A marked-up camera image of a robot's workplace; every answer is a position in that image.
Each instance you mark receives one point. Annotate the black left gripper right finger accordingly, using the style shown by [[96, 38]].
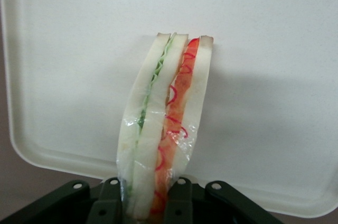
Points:
[[182, 203]]

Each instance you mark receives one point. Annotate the cream plastic serving tray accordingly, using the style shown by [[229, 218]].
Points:
[[79, 49]]

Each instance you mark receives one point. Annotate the triangle sandwich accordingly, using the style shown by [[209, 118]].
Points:
[[144, 102]]

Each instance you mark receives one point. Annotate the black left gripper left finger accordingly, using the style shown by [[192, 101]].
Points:
[[105, 203]]

